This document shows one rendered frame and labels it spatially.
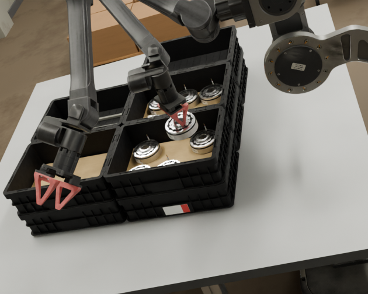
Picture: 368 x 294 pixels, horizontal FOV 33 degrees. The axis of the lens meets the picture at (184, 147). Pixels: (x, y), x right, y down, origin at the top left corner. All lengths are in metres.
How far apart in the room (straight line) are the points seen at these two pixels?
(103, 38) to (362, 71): 1.93
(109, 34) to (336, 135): 2.71
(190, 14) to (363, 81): 2.34
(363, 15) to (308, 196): 2.58
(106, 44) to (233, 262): 3.03
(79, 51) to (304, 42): 0.64
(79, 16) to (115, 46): 3.01
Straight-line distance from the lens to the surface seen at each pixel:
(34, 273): 2.26
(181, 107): 1.88
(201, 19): 1.53
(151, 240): 2.11
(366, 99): 3.63
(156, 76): 1.83
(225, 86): 2.27
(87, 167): 2.35
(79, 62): 1.64
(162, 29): 4.56
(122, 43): 4.67
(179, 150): 2.21
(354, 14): 4.52
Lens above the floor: 2.09
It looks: 34 degrees down
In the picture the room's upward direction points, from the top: 23 degrees counter-clockwise
